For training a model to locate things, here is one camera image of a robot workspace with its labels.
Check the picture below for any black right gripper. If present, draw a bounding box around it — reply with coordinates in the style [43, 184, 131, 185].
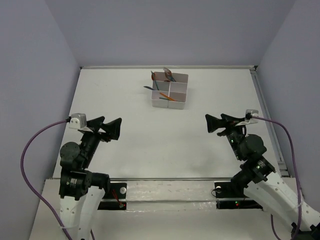
[204, 113, 245, 160]

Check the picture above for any yellow-orange chopstick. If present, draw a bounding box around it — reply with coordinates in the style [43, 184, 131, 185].
[159, 92, 176, 102]

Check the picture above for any teal spoon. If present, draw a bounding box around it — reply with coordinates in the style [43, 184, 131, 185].
[151, 71, 160, 91]

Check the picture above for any brown fork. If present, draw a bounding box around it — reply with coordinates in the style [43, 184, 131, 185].
[164, 72, 171, 82]

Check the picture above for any orange fork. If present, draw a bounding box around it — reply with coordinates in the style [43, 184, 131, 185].
[163, 67, 173, 76]

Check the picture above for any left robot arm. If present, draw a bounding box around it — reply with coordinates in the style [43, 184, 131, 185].
[59, 113, 122, 240]

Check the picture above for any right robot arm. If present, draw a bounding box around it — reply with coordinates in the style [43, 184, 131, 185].
[205, 109, 320, 240]

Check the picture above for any white right divided container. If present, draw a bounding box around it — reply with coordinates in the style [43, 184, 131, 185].
[168, 73, 189, 110]

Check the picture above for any white divided container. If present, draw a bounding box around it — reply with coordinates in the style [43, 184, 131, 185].
[151, 71, 170, 108]
[168, 73, 189, 110]

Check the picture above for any white left divided container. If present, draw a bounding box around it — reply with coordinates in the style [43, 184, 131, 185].
[151, 71, 170, 108]

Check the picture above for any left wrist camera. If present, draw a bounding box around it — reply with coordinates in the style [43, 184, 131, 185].
[69, 113, 87, 130]

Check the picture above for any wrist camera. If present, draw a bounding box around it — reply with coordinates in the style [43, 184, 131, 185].
[69, 113, 87, 130]
[236, 109, 259, 126]

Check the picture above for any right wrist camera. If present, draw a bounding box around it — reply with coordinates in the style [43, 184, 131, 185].
[236, 109, 259, 126]

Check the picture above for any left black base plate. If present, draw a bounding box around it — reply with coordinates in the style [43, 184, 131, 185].
[98, 182, 127, 211]

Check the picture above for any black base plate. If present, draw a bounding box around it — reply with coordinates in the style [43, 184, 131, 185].
[98, 182, 127, 211]
[211, 181, 263, 210]

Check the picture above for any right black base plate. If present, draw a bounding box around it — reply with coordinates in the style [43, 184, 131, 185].
[211, 181, 263, 210]

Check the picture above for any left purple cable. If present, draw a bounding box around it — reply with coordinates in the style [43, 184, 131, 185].
[20, 119, 76, 240]

